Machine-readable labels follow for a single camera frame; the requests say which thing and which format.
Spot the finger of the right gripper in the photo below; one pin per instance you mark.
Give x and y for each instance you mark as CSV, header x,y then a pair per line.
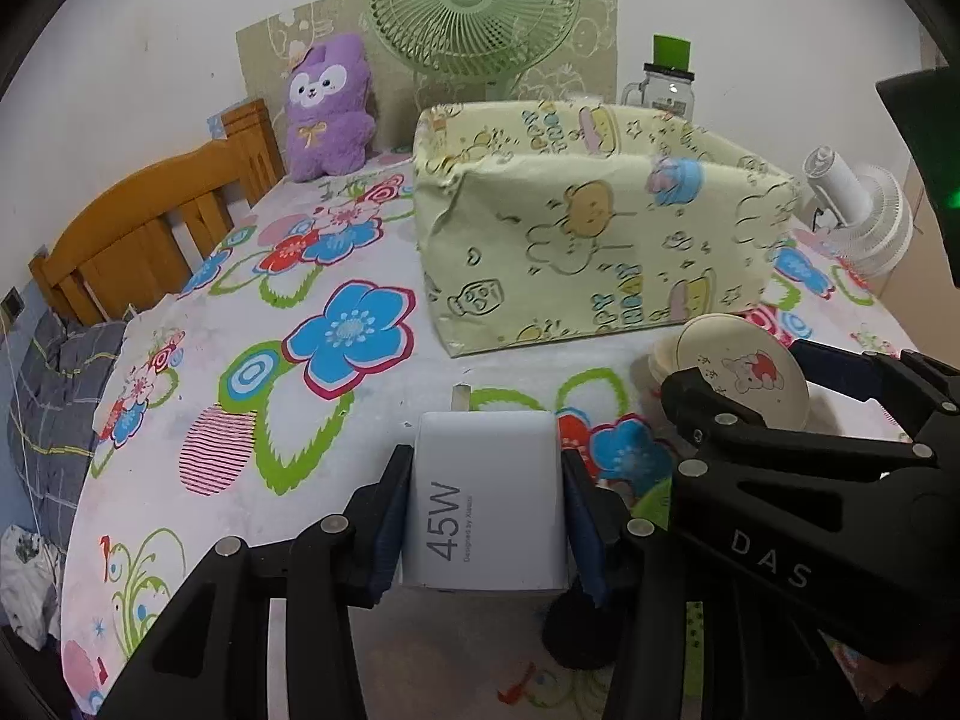
x,y
724,430
913,388

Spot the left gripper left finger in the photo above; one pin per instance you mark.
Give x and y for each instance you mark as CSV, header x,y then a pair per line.
x,y
206,656

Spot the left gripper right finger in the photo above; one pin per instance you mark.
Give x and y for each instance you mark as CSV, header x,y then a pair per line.
x,y
615,558

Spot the cream round bear mirror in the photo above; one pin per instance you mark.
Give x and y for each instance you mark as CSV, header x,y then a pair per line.
x,y
741,361

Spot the black car key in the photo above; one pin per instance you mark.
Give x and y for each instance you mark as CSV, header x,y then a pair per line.
x,y
579,634

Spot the green panda perforated case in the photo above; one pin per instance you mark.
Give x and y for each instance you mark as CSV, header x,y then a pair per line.
x,y
654,506

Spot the white 45W charger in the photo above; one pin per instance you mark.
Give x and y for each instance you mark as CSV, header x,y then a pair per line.
x,y
486,503

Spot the white clip fan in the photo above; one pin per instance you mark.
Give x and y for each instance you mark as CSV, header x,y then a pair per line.
x,y
859,215

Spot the yellow cartoon storage box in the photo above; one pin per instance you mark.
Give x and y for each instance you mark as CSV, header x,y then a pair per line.
x,y
541,221

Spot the grey plaid pillow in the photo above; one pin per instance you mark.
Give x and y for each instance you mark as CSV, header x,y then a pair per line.
x,y
58,387

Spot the glass mug jar green lid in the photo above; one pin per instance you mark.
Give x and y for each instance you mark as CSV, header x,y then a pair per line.
x,y
668,81

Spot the beige cartoon backboard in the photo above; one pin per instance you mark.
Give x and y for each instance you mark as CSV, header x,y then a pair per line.
x,y
584,67

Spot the green desk fan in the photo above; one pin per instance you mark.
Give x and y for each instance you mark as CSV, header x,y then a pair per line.
x,y
478,42

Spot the purple plush bunny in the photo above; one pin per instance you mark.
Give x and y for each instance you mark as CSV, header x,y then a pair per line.
x,y
328,126

